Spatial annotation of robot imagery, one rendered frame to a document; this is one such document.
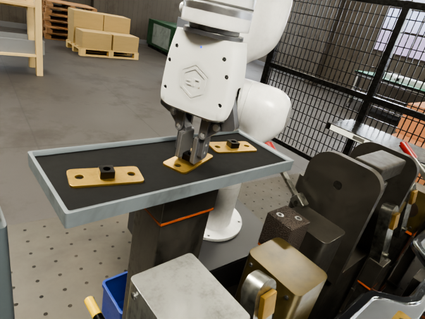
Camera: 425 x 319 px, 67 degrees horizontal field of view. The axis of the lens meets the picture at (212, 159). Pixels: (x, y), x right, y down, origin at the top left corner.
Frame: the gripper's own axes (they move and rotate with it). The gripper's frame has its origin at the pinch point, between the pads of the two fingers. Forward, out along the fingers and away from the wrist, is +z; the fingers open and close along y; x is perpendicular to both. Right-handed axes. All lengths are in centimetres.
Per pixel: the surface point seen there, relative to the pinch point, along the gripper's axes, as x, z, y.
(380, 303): 11.7, 18.6, 32.7
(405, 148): 60, 5, 32
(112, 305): -0.2, 41.3, -11.1
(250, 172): 3.7, 2.2, 8.3
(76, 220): -19.3, 3.0, -0.5
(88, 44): 437, 97, -504
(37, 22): 259, 47, -403
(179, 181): -5.9, 2.6, 2.4
